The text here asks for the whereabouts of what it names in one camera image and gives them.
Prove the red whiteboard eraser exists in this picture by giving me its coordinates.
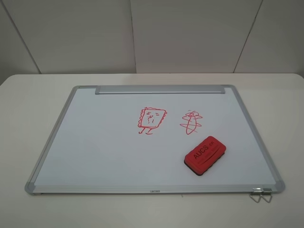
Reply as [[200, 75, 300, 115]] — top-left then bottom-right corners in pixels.
[[184, 136, 227, 176]]

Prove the white aluminium-framed whiteboard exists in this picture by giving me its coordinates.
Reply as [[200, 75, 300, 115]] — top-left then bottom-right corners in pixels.
[[25, 85, 285, 195]]

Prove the left metal hanging clip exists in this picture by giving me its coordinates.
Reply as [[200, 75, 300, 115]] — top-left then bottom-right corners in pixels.
[[249, 188, 263, 203]]

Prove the metal hanging clip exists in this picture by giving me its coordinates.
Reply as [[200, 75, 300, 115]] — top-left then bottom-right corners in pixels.
[[260, 188, 273, 203], [249, 188, 263, 203]]

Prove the right metal hanging clip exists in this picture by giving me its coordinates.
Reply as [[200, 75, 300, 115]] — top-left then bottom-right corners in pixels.
[[260, 188, 273, 203]]

